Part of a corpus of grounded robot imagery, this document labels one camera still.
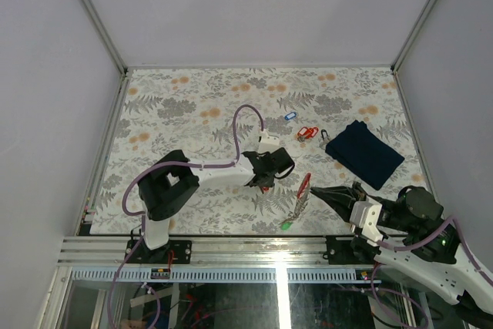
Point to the green key tag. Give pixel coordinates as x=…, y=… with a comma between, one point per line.
x=285, y=225

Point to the grey slotted cable duct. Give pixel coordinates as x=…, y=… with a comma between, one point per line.
x=246, y=275

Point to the aluminium front rail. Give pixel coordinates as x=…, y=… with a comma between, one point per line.
x=109, y=251

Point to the red key tags bunch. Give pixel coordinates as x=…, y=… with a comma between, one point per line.
x=306, y=133

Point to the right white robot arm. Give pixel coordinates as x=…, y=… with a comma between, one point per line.
x=411, y=235

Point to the metal key holder red handle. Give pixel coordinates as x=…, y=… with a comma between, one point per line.
x=301, y=200

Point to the dark blue cloth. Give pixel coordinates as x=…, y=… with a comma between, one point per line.
x=360, y=151

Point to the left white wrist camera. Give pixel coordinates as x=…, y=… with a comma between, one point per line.
x=267, y=142

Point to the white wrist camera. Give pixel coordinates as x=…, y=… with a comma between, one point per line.
x=364, y=219
x=267, y=142

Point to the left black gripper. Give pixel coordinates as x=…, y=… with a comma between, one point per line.
x=270, y=183

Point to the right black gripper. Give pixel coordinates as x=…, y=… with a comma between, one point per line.
x=341, y=197

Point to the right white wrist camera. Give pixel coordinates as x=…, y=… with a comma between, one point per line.
x=364, y=219

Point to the blue key tag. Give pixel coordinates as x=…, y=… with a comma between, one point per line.
x=290, y=116

